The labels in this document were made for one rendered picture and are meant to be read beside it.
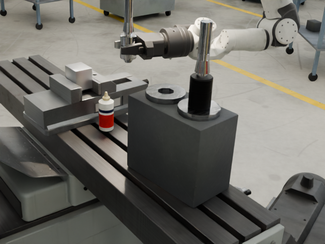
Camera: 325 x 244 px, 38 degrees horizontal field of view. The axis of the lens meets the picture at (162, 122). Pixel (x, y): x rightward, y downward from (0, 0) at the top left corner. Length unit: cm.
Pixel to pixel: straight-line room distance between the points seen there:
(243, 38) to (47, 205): 75
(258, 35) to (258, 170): 159
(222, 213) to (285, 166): 208
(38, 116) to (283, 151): 219
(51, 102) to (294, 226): 85
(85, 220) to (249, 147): 198
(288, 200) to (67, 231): 76
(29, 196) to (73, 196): 12
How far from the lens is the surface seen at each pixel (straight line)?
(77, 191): 128
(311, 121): 372
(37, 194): 127
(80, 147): 122
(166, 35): 137
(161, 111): 98
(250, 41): 148
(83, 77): 132
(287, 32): 150
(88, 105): 133
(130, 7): 131
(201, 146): 93
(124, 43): 133
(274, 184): 287
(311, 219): 165
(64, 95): 132
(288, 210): 165
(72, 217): 135
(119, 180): 109
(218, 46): 149
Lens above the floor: 154
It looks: 27 degrees down
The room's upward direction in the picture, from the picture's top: 3 degrees clockwise
